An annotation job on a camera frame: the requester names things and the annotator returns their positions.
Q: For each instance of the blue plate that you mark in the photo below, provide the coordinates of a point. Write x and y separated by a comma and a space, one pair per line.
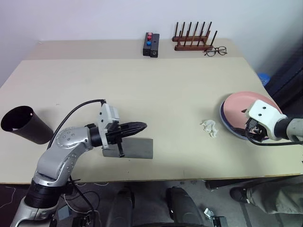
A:
229, 127

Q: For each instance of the black box with coloured buttons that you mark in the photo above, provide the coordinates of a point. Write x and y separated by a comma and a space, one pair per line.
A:
147, 47

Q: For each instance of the person's grey trouser leg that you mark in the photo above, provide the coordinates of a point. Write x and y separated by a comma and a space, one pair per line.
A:
277, 196

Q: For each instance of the black cup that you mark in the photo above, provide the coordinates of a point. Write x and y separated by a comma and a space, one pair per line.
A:
30, 127

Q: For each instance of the small grey-blue square plate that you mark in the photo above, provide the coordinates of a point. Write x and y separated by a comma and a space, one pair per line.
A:
64, 212

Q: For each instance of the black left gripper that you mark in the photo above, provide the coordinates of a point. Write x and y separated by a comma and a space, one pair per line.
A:
116, 138

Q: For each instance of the pink plate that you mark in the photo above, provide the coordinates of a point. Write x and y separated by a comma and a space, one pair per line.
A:
236, 104

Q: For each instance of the grey rectangular sponge pad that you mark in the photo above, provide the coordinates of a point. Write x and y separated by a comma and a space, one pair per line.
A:
137, 149

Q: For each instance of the plain black rectangular box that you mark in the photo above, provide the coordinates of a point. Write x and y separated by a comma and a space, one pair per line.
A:
155, 47

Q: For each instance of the person's black shoe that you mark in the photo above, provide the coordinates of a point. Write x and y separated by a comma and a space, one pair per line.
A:
237, 194

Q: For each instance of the dark fabric object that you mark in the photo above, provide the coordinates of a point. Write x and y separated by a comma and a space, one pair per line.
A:
288, 78

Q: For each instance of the black-framed clear eyeglasses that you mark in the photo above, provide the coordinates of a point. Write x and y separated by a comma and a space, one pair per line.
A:
215, 51

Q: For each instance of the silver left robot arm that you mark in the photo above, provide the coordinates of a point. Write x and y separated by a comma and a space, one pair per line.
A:
66, 144

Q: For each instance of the crumpled white tissue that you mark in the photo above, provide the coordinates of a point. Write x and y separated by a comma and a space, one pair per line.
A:
209, 127

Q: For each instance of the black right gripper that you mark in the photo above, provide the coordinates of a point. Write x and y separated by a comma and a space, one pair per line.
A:
251, 124

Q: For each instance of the brown wooden peg rack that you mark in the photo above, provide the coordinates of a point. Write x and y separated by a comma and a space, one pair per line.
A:
191, 46

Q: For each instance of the dark rounded robot leg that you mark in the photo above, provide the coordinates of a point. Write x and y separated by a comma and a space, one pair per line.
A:
182, 205

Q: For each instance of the blue round lid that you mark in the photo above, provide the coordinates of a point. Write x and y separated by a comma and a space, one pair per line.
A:
264, 79

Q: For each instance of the metal clamp bracket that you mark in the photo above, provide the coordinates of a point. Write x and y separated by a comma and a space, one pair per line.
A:
213, 217

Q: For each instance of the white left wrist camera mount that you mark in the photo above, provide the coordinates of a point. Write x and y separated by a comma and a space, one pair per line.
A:
107, 116

